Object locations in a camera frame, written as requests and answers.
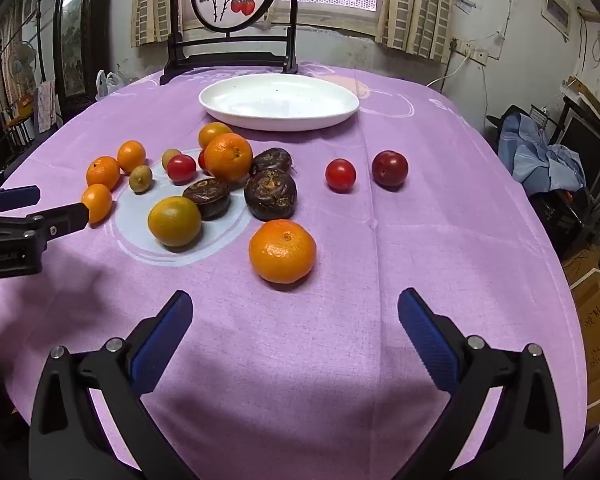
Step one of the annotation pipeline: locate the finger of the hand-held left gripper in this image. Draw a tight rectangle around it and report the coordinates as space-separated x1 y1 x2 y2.
26 202 90 242
0 185 42 216

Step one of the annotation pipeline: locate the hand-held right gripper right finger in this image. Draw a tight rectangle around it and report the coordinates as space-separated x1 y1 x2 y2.
396 287 566 480

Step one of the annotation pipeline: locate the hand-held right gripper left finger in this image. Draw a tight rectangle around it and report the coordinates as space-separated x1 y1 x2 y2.
28 289 201 480

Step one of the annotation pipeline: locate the small orange mandarin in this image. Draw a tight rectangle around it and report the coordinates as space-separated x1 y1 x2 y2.
117 140 147 174
81 183 114 225
85 156 121 192

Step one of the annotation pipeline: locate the green-tinged mandarin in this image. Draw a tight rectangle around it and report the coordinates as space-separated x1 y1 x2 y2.
147 196 202 248

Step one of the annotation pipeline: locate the dark brown water chestnut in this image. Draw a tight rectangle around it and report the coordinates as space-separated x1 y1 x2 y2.
182 178 232 221
243 168 298 222
250 147 295 177

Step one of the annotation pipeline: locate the large orange mandarin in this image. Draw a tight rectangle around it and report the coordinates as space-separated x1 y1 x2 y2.
248 219 317 285
203 132 254 183

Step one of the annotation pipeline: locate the white oval plate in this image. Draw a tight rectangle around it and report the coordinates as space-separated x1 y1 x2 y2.
198 73 361 132

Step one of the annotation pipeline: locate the pink towel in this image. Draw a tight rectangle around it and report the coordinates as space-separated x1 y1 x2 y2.
36 80 56 133

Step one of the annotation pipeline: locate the purple tablecloth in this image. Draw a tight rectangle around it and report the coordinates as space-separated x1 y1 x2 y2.
0 62 588 480

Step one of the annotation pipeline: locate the standing fan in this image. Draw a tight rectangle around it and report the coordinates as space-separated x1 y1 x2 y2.
7 40 36 93

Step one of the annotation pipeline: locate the white plastic bag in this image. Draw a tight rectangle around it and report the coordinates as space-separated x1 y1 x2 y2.
96 70 126 101

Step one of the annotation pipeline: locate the cardboard box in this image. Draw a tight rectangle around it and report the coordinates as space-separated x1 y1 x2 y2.
562 247 600 426

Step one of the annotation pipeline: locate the medium orange mandarin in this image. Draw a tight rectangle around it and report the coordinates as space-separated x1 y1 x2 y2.
198 121 233 150

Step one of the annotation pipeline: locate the dark framed painting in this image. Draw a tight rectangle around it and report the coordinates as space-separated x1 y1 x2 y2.
54 0 116 111

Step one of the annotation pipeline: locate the dark red plum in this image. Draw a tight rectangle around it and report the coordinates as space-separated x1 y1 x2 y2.
371 150 409 188

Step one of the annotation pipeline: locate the blue cloth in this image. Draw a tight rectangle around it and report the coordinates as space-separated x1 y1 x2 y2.
497 112 586 196

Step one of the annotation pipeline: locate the beige checked curtain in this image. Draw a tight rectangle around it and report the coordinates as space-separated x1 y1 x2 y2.
131 0 181 48
375 0 453 63

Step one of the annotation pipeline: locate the black monitor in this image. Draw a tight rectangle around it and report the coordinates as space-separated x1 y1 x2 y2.
555 112 600 171

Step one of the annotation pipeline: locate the round painted screen on stand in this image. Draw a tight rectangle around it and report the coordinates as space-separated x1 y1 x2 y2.
159 0 299 86

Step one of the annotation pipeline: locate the white cable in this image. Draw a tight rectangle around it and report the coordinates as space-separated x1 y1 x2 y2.
426 52 468 93

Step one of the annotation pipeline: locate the wall power outlet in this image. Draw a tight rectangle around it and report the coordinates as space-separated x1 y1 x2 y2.
452 40 488 63

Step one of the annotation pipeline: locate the white wall box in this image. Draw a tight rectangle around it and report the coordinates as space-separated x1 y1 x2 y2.
542 0 573 41

